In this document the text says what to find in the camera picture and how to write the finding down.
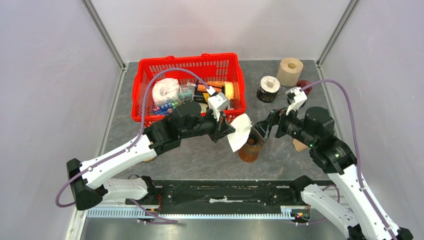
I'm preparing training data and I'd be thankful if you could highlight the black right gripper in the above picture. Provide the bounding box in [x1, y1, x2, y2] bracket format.
[250, 101, 317, 147]

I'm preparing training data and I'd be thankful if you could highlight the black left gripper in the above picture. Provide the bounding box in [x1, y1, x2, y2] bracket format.
[180, 107, 236, 144]

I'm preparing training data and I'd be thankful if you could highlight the dark glass coffee dripper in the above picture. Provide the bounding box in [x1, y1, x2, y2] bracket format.
[246, 127, 266, 147]

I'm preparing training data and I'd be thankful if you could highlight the white paper coffee filter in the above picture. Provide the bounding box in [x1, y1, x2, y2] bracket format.
[227, 113, 252, 152]

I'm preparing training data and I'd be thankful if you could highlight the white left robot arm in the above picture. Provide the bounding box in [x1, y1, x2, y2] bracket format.
[66, 96, 236, 211]

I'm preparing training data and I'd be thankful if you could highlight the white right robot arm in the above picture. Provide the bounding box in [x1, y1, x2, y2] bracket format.
[253, 106, 414, 240]

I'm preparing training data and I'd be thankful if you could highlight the clear glass dripper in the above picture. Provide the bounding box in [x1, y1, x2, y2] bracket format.
[268, 135, 293, 157]

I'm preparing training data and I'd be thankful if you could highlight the amber glass coffee server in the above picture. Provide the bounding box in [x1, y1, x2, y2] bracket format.
[238, 143, 263, 163]

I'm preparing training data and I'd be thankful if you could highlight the brown paper coffee filter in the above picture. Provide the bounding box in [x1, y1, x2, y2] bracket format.
[292, 139, 309, 153]

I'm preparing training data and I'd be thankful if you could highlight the black yellow can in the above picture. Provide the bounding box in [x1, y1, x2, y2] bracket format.
[193, 91, 210, 104]

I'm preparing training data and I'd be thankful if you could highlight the black wrapped tissue roll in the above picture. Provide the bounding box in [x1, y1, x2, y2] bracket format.
[256, 75, 281, 104]

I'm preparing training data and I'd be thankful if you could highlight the yellow sponge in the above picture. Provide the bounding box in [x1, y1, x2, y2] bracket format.
[223, 81, 234, 101]

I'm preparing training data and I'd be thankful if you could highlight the orange navy can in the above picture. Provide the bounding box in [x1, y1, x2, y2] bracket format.
[188, 81, 226, 93]

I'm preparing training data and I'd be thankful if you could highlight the red plastic shopping basket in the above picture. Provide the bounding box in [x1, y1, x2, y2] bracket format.
[131, 52, 247, 128]

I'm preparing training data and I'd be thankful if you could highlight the teal sponge package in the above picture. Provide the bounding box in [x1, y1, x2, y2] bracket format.
[177, 83, 195, 102]

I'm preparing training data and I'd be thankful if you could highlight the dark bottle maroon cap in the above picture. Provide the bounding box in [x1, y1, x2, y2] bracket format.
[295, 80, 312, 96]

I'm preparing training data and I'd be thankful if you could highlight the beige toilet paper roll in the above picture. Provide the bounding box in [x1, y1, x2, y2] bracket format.
[276, 57, 304, 87]

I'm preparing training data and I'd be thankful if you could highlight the blue green small box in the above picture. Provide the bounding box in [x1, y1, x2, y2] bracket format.
[152, 100, 179, 115]

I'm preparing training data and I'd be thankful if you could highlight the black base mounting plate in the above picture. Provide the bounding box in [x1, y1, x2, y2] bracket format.
[138, 180, 306, 215]

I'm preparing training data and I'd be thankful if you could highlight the white wrapped tissue roll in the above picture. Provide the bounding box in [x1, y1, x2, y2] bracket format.
[151, 78, 180, 106]

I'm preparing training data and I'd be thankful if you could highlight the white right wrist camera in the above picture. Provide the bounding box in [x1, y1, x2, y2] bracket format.
[285, 87, 307, 116]

